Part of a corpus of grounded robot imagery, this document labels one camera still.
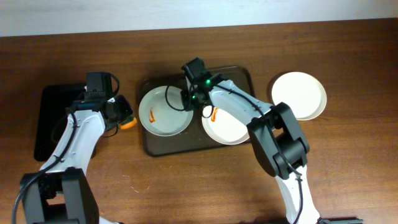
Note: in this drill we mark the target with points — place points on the green orange sponge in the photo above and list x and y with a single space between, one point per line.
129 122

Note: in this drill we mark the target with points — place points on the pale green plate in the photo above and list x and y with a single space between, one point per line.
158 118

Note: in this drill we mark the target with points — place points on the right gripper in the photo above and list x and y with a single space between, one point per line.
189 101

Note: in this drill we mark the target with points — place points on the dark brown serving tray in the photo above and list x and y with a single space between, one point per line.
194 137

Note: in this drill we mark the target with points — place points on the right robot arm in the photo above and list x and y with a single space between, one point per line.
277 139

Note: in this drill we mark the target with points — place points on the white plate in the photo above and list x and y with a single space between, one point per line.
223 127
303 93

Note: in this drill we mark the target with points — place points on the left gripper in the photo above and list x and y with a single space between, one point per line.
123 109

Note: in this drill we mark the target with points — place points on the black rectangular tray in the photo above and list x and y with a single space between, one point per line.
52 116

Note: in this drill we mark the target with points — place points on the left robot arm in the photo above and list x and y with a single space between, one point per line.
59 192

